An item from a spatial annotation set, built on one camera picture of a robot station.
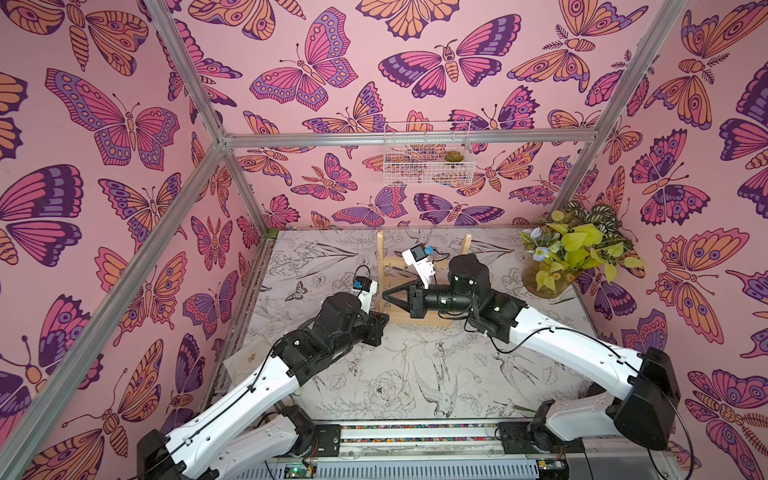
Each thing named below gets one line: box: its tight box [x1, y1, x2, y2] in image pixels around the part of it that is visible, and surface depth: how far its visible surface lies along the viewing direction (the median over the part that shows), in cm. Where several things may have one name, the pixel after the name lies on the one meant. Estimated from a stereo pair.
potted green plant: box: [519, 200, 645, 299], surface depth 89 cm
